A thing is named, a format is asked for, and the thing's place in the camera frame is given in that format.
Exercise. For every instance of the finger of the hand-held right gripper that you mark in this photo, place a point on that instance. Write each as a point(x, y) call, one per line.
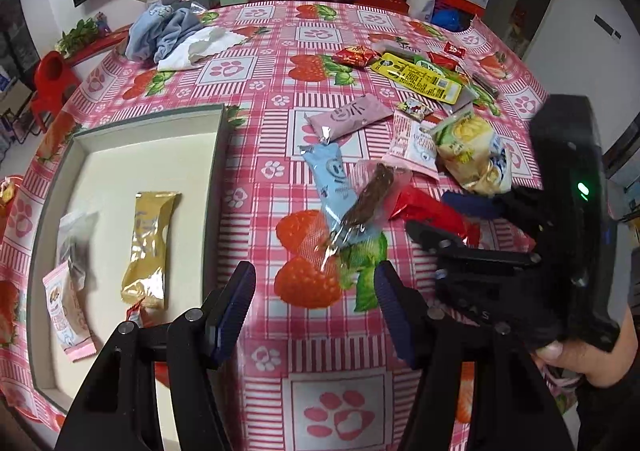
point(470, 205)
point(425, 236)

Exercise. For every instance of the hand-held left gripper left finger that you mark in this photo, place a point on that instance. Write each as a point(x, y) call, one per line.
point(235, 311)

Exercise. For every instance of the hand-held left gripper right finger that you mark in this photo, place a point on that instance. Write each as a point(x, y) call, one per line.
point(395, 316)

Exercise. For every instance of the red snack packet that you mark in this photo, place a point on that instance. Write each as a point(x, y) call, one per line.
point(425, 208)

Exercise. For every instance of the yellow blue chips bag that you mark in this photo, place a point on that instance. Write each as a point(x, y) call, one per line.
point(470, 151)

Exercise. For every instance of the clear brown bar packet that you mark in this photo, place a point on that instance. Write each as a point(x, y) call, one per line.
point(372, 191)

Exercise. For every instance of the pink white snack packet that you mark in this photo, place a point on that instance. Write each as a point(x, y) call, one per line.
point(412, 146)
point(67, 316)

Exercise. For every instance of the small red candy packet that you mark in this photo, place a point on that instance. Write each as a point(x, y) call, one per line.
point(134, 315)

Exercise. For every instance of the light blue bar packet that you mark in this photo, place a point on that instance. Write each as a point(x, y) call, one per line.
point(332, 181)

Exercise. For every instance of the gold snack packet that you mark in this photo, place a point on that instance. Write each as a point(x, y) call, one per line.
point(147, 246)

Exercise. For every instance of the pink bar packet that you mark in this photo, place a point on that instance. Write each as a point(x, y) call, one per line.
point(350, 118)

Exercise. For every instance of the clear snack packet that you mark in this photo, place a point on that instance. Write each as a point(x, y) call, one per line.
point(75, 246)

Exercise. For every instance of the beige tray box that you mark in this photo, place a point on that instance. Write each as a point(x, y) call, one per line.
point(115, 171)

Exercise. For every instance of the person's right hand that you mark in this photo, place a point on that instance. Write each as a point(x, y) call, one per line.
point(590, 363)

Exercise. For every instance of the dark grey snack packet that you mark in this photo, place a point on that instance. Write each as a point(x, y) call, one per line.
point(465, 103)

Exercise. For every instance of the small cartoon candy packet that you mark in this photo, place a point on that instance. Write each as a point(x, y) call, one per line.
point(412, 109)

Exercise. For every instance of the grey foil packet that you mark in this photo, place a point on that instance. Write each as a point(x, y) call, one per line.
point(485, 85)

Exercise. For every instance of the yellow snack packet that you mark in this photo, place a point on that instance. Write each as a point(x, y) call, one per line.
point(415, 78)

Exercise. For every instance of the flat red packet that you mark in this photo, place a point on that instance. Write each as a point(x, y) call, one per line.
point(444, 62)

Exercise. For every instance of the green snack packet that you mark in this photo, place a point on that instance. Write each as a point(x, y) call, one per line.
point(425, 66)

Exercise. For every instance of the small square red packet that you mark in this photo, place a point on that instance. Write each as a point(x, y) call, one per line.
point(453, 49)

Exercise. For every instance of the pink checked strawberry tablecloth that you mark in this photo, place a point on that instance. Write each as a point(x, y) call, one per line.
point(280, 131)

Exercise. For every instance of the blue plastic bag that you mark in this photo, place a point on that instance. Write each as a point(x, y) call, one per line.
point(450, 20)

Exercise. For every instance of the red gold patterned packet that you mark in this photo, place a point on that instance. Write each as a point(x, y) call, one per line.
point(356, 56)

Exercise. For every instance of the white paper bag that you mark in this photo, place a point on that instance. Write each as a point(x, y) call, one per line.
point(420, 6)

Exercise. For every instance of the white cloth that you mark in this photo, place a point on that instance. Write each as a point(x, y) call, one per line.
point(190, 53)

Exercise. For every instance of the light blue clothing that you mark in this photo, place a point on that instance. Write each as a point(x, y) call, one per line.
point(155, 28)

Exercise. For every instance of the red plastic chair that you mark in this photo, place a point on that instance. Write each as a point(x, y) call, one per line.
point(52, 78)

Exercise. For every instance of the red low bench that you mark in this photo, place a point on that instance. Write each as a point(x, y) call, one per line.
point(107, 38)

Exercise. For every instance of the small toy figure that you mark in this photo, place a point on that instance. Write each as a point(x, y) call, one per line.
point(102, 23)

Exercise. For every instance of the leafy green plant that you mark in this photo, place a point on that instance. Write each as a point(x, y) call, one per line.
point(77, 35)

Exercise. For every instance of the wall switch panel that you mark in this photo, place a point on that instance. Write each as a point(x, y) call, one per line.
point(607, 27)

